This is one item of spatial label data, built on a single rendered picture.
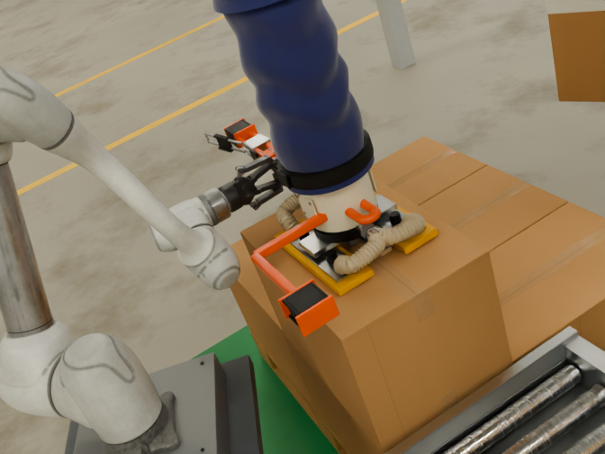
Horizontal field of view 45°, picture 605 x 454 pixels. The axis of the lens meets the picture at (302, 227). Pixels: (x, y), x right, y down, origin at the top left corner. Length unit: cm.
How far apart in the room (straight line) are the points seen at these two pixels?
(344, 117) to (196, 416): 75
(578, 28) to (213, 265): 162
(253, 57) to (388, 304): 60
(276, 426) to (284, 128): 147
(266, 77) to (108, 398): 74
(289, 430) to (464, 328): 116
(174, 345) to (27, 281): 174
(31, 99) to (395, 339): 91
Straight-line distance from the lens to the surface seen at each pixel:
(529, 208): 250
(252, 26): 149
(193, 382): 181
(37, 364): 171
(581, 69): 285
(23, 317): 171
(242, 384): 187
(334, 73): 156
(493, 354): 187
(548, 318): 209
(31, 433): 340
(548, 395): 191
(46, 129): 154
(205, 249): 173
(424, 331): 169
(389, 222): 181
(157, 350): 339
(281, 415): 282
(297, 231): 168
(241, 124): 227
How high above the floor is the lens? 198
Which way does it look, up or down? 32 degrees down
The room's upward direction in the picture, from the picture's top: 21 degrees counter-clockwise
